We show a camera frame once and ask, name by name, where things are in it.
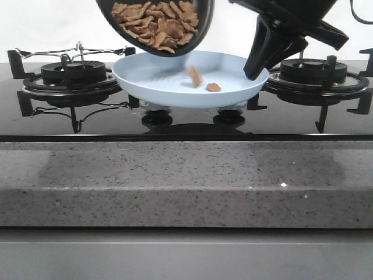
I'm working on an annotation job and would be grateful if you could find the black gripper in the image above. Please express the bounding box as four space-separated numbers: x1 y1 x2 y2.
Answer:
231 0 349 80

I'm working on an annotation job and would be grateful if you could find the brown meat pieces pile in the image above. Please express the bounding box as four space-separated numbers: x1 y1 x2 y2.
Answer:
111 1 199 54

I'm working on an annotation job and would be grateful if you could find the wire trivet on left burner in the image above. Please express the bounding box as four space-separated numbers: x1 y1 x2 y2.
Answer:
15 41 136 62

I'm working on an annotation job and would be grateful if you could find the black frying pan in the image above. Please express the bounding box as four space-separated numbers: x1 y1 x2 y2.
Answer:
96 1 214 57

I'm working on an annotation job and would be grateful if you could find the light blue plate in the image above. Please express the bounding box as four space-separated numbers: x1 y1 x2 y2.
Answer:
112 51 269 109

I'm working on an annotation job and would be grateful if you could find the right black gas burner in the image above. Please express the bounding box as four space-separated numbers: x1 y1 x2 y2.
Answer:
279 59 330 85

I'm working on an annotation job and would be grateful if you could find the black glass cooktop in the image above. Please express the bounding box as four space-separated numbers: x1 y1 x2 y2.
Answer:
1 63 372 142

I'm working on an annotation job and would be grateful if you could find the silver stove knob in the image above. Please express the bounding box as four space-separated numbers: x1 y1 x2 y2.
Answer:
217 101 247 114
139 100 170 112

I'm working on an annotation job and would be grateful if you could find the silver right stove knob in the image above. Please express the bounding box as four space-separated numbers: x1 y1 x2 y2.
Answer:
217 101 247 114

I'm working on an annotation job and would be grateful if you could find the silver left stove knob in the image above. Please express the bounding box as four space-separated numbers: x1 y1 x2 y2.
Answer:
139 100 170 112

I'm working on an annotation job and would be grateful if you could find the right black pan support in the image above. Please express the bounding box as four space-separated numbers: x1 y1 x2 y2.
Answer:
263 48 372 134

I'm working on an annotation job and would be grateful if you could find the left black gas burner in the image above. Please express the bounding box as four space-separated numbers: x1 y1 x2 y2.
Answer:
41 61 107 83

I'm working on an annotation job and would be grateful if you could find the black cable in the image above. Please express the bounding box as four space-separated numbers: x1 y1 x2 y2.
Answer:
349 0 373 25

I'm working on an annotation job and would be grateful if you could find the black gas burner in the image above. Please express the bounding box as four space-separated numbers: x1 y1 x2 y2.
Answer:
279 59 330 85
41 61 107 83

